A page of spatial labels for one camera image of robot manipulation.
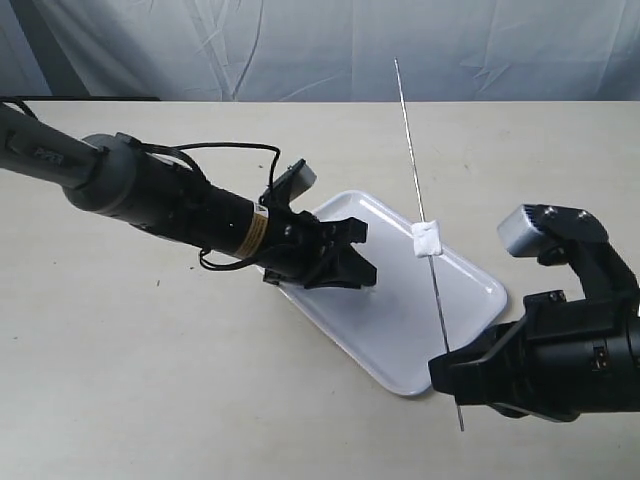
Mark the white rectangular plastic tray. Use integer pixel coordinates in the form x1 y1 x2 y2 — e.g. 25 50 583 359
280 190 508 397

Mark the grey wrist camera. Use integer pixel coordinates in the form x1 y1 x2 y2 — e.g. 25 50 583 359
495 203 640 301
259 159 317 210

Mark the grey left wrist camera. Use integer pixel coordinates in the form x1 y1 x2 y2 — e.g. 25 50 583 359
259 159 317 210

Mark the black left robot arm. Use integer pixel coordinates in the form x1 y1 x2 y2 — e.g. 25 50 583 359
1 97 377 289

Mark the thin metal skewer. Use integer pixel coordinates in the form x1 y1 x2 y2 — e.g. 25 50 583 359
393 57 466 433

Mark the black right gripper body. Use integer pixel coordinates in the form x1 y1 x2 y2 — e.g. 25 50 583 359
479 291 639 420

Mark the white wrinkled backdrop curtain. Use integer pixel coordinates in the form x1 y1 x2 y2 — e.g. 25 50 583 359
1 1 639 102

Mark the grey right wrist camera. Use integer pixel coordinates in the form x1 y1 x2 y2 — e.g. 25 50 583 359
495 203 640 301

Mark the white marshmallow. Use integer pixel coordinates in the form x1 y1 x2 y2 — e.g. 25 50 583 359
411 220 443 258

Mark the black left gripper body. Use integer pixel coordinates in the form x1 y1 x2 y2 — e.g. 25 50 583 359
262 209 368 289

